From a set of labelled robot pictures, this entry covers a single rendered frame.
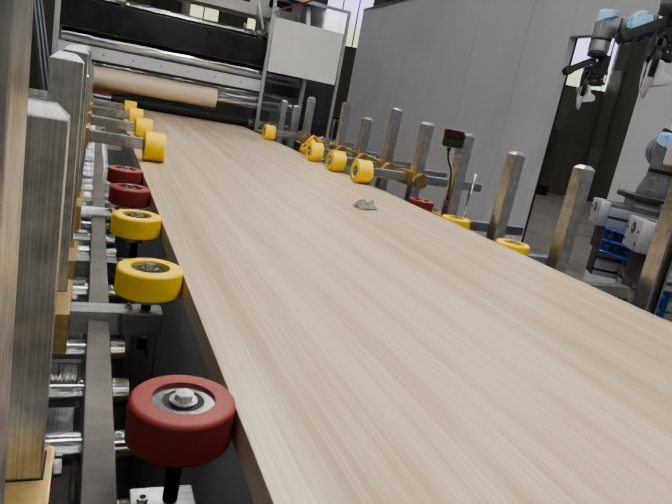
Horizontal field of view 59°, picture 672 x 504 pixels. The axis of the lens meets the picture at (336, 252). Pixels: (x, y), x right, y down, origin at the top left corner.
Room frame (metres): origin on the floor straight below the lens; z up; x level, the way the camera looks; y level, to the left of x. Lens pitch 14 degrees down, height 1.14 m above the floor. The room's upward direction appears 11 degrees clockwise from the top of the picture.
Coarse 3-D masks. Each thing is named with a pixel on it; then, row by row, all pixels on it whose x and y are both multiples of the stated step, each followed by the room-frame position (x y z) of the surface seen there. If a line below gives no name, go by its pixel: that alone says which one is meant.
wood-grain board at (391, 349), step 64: (192, 128) 2.99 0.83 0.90; (192, 192) 1.28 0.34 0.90; (256, 192) 1.44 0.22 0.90; (320, 192) 1.65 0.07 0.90; (384, 192) 1.92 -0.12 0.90; (192, 256) 0.80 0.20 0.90; (256, 256) 0.86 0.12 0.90; (320, 256) 0.93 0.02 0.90; (384, 256) 1.02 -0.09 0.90; (448, 256) 1.13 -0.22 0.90; (512, 256) 1.25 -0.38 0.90; (192, 320) 0.62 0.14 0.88; (256, 320) 0.60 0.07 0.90; (320, 320) 0.64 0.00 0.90; (384, 320) 0.68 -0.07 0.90; (448, 320) 0.73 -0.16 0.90; (512, 320) 0.79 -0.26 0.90; (576, 320) 0.85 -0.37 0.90; (640, 320) 0.92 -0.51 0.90; (256, 384) 0.46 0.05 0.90; (320, 384) 0.48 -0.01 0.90; (384, 384) 0.51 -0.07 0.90; (448, 384) 0.53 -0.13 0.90; (512, 384) 0.56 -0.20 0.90; (576, 384) 0.60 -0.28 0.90; (640, 384) 0.64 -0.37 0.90; (256, 448) 0.37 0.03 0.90; (320, 448) 0.38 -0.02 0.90; (384, 448) 0.40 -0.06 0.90; (448, 448) 0.42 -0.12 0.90; (512, 448) 0.44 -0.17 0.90; (576, 448) 0.46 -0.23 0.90; (640, 448) 0.48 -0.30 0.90
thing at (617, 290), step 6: (588, 282) 1.51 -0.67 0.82; (594, 282) 1.53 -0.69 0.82; (600, 288) 1.51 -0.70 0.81; (606, 288) 1.51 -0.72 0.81; (612, 288) 1.52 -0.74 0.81; (618, 288) 1.53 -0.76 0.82; (624, 288) 1.54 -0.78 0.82; (630, 288) 1.55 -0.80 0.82; (612, 294) 1.53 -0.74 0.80; (618, 294) 1.53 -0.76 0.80; (624, 294) 1.54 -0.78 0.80
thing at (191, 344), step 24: (120, 240) 2.75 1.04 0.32; (168, 312) 1.10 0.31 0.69; (120, 336) 2.16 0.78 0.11; (168, 336) 1.06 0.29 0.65; (192, 336) 0.85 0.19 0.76; (144, 360) 1.37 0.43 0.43; (168, 360) 1.03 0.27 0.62; (192, 360) 0.82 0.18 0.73; (144, 480) 1.13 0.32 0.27; (192, 480) 0.72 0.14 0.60; (216, 480) 0.61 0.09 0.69; (240, 480) 0.53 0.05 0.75
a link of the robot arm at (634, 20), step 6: (636, 12) 2.20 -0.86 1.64; (642, 12) 2.19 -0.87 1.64; (648, 12) 2.19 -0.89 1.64; (630, 18) 2.20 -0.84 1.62; (636, 18) 2.19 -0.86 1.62; (642, 18) 2.19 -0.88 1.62; (648, 18) 2.18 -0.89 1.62; (654, 18) 2.20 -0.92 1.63; (630, 24) 2.20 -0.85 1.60; (636, 24) 2.19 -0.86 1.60; (642, 24) 2.18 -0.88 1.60; (642, 36) 2.24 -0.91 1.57; (648, 36) 2.22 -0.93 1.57
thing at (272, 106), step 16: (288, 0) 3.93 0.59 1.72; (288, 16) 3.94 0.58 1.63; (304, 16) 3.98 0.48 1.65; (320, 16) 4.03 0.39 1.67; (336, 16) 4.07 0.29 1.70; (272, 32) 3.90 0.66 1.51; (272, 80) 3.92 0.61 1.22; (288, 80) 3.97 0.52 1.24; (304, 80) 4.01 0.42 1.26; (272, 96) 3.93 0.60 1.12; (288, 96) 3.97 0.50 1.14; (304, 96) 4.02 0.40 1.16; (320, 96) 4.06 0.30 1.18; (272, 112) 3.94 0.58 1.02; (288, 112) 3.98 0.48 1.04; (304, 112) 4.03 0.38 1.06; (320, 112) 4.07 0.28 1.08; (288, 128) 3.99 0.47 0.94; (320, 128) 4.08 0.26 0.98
